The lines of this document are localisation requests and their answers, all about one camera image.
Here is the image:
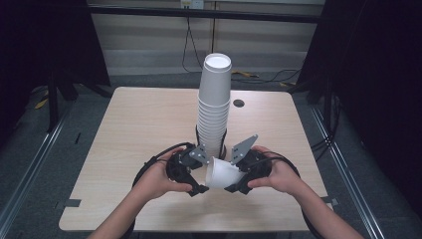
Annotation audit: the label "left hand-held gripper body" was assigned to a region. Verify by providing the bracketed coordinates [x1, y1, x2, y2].
[165, 143, 211, 185]

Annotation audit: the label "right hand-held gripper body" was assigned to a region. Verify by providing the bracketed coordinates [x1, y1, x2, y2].
[230, 133, 274, 183]

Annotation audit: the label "single white paper cup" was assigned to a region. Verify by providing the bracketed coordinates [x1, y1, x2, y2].
[204, 156, 249, 190]

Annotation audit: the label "black wire cup holder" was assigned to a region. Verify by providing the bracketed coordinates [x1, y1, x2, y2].
[194, 124, 229, 161]

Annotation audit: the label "stack of white paper cups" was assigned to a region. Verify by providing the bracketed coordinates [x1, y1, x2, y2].
[196, 52, 233, 159]

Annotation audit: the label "person's right hand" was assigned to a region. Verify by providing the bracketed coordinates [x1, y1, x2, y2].
[247, 144, 308, 197]

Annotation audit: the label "person's left hand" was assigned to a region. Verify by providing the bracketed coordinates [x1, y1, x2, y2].
[131, 146, 194, 202]

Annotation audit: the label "black metal stand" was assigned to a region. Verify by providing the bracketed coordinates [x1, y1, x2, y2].
[46, 64, 63, 133]

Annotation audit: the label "yellow floor marker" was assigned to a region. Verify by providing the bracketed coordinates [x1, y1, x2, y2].
[34, 89, 50, 111]

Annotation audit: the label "black horizontal bar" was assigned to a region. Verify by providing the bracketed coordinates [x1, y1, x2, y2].
[87, 4, 322, 24]

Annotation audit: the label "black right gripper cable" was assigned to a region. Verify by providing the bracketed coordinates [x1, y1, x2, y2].
[260, 150, 321, 239]

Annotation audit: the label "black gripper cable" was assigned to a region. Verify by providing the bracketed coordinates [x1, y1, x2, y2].
[127, 141, 197, 239]
[260, 150, 321, 239]

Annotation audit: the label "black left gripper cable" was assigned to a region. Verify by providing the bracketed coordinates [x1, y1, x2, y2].
[127, 141, 197, 239]

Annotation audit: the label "black cable bundle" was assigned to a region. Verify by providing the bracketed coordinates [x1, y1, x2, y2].
[311, 94, 343, 162]

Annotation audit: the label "black floor cables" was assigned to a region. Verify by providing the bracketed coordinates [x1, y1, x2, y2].
[231, 68, 303, 88]

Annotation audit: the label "metal floor rail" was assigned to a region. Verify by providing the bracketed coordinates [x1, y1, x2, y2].
[0, 106, 69, 232]
[310, 105, 386, 239]

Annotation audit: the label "black hanging wall cable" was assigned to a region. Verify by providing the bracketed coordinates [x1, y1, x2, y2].
[181, 16, 204, 74]

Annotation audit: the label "thin brown wall cable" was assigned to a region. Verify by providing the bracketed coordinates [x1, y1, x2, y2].
[211, 1, 217, 50]

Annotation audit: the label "white wall outlet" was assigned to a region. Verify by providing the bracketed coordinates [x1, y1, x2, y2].
[179, 0, 205, 10]

